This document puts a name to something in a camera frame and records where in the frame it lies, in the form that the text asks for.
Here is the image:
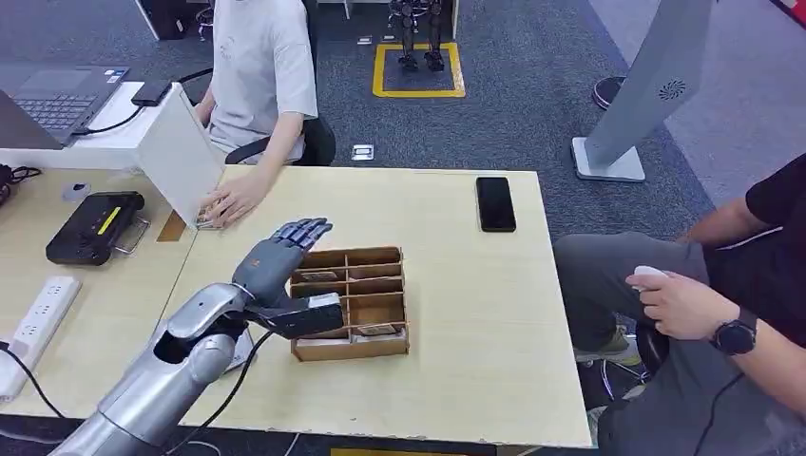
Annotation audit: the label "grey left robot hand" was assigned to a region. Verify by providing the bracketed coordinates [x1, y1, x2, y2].
[231, 218, 335, 311]

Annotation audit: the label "white handheld remote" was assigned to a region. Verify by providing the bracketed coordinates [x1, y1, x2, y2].
[631, 264, 671, 294]

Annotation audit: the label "wooden card sorting box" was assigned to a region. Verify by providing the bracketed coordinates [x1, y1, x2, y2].
[288, 245, 412, 364]

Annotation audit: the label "black office chair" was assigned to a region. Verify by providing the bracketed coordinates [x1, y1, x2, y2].
[178, 0, 337, 167]

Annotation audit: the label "white desk riser box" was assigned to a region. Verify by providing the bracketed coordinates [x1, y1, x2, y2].
[0, 81, 226, 232]

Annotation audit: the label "black handheld controller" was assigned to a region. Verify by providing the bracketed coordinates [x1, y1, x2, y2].
[45, 191, 152, 268]

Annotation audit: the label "person in pale shirt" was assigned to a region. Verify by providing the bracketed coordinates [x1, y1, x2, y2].
[193, 0, 320, 230]

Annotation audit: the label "black power adapter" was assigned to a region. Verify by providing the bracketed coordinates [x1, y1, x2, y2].
[130, 78, 173, 108]

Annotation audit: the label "yellow floor tape square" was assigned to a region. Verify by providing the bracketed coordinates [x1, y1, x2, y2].
[372, 41, 468, 100]

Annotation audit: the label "black smartphone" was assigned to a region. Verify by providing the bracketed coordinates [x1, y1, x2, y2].
[474, 176, 518, 234]

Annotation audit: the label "white power strip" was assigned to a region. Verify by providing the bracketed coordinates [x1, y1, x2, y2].
[0, 275, 84, 405]

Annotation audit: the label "black cabinet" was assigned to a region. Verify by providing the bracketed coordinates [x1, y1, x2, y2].
[133, 0, 217, 43]

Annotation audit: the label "dark grey laptop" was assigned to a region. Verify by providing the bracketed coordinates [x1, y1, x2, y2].
[0, 61, 131, 152]

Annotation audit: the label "black humanoid robot legs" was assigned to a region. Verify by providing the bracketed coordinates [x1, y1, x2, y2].
[387, 0, 449, 73]

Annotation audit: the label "black round stool base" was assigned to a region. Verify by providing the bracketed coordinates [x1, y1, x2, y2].
[590, 75, 627, 112]

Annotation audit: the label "black stool with chrome legs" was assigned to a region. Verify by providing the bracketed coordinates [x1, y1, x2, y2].
[574, 319, 673, 404]

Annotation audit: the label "white kiosk stand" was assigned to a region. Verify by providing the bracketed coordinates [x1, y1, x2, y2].
[570, 0, 717, 183]

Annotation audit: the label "person in dark shirt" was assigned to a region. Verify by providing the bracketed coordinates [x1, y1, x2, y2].
[552, 152, 806, 456]

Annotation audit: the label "black wristwatch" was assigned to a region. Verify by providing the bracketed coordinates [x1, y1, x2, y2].
[709, 306, 759, 357]

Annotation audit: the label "red object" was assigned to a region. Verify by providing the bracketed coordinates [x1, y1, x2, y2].
[768, 0, 806, 30]

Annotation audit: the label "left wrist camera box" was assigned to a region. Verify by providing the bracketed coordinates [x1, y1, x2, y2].
[243, 292, 347, 342]

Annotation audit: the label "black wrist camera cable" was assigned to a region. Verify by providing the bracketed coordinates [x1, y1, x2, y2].
[164, 330, 277, 456]

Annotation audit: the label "black adapter cable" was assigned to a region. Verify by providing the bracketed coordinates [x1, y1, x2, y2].
[70, 104, 145, 138]

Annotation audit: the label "black power strip cable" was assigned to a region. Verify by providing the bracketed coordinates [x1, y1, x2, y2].
[0, 340, 67, 421]

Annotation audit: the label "black coiled cable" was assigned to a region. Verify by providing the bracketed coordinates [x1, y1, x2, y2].
[0, 163, 43, 206]

